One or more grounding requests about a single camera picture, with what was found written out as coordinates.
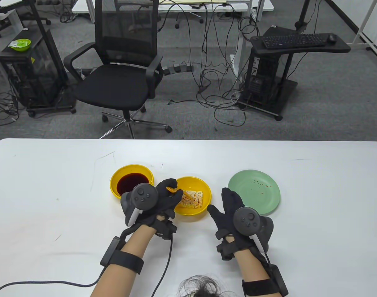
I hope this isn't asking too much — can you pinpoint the person's left hand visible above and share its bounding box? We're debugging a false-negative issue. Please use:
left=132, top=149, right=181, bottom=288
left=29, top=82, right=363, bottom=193
left=138, top=179, right=184, bottom=230

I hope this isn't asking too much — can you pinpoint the person's right hand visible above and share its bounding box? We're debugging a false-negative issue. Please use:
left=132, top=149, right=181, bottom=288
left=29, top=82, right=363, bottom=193
left=207, top=187, right=257, bottom=250

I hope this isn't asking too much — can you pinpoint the speckled rice cake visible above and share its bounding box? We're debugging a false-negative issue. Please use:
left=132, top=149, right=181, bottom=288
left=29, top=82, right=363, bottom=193
left=181, top=190, right=204, bottom=208

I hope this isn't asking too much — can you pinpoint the dark soy sauce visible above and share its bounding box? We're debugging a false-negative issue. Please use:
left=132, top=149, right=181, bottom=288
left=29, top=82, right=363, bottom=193
left=116, top=173, right=150, bottom=196

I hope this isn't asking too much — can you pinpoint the person's right forearm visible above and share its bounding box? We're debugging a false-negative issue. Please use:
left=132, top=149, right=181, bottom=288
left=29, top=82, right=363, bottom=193
left=235, top=247, right=271, bottom=297

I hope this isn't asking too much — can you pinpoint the person's left forearm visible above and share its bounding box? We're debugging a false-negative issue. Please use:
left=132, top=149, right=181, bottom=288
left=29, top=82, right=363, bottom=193
left=89, top=223, right=159, bottom=297

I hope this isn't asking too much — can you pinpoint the black left forearm band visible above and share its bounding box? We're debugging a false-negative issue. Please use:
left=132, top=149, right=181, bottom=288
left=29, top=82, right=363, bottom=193
left=100, top=226, right=145, bottom=275

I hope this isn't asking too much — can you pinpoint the black right forearm band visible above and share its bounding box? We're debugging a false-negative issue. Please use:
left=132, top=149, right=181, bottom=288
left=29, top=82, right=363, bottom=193
left=242, top=267, right=289, bottom=297

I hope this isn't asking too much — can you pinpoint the black left hand controller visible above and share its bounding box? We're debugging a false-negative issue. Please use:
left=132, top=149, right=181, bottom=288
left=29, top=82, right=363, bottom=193
left=120, top=183, right=159, bottom=227

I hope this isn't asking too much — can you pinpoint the black hand controller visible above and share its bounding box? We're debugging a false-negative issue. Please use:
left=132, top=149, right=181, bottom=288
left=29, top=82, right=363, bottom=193
left=233, top=207, right=274, bottom=252
left=120, top=183, right=159, bottom=227

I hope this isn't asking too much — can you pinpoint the black right hand controller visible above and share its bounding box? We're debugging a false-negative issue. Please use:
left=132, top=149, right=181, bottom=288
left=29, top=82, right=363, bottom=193
left=233, top=207, right=274, bottom=252

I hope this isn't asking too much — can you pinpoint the green plate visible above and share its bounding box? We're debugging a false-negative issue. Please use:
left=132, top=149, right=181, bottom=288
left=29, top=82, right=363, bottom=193
left=228, top=169, right=281, bottom=216

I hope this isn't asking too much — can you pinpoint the yellow bowl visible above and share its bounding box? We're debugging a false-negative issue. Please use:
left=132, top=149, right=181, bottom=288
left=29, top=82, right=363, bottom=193
left=110, top=164, right=154, bottom=200
left=173, top=176, right=212, bottom=222

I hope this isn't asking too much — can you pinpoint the black computer tower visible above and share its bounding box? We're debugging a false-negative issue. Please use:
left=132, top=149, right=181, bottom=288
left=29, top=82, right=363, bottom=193
left=246, top=53, right=285, bottom=104
left=0, top=29, right=68, bottom=107

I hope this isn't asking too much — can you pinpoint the black mesh office chair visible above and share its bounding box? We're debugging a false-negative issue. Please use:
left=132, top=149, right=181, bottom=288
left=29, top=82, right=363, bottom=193
left=64, top=0, right=173, bottom=140

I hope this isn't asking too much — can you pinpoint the grey power strip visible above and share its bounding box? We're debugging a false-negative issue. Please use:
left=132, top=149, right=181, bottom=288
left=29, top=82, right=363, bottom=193
left=162, top=64, right=194, bottom=76

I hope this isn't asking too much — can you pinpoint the black rolling equipment stand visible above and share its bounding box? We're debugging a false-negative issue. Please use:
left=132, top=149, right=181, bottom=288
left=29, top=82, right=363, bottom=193
left=0, top=0, right=77, bottom=117

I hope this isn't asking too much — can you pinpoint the black keyboard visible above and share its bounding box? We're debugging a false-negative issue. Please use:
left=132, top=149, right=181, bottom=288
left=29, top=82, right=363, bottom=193
left=262, top=33, right=327, bottom=49

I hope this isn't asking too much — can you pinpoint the black rolling keyboard stand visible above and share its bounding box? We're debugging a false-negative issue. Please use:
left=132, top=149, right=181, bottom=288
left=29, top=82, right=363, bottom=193
left=236, top=26, right=351, bottom=122

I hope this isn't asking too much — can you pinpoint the white office desk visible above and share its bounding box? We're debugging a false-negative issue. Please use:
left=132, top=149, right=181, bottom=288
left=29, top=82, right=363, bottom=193
left=71, top=0, right=275, bottom=78

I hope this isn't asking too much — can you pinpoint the small green bowl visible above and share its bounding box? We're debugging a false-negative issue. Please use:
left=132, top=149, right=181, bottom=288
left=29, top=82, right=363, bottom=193
left=9, top=38, right=32, bottom=52

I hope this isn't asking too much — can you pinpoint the white freestanding board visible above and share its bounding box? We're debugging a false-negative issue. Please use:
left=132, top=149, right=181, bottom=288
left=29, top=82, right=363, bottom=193
left=351, top=0, right=377, bottom=67

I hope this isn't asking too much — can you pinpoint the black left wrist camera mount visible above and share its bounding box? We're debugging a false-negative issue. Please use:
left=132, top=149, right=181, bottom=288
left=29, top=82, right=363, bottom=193
left=154, top=217, right=178, bottom=240

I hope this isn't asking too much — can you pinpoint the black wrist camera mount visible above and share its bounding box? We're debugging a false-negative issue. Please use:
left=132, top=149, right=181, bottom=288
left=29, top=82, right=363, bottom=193
left=154, top=217, right=178, bottom=240
left=217, top=237, right=254, bottom=261

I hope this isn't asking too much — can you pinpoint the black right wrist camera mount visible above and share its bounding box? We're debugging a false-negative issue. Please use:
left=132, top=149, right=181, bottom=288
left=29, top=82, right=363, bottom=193
left=217, top=237, right=254, bottom=261

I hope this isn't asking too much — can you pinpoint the black glove cable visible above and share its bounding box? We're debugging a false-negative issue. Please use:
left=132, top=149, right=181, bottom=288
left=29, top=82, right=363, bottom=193
left=150, top=235, right=174, bottom=297

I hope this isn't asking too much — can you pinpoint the bundle of black floor cables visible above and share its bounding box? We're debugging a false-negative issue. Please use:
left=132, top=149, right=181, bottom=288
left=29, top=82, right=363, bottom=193
left=159, top=0, right=260, bottom=127

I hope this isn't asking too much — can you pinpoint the black braided cable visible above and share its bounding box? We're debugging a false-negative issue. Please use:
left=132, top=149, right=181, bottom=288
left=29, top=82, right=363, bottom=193
left=0, top=267, right=107, bottom=297

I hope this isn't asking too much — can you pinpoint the tangle of black floor cables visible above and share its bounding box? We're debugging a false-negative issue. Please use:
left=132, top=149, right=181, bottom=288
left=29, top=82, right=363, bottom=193
left=0, top=91, right=20, bottom=126

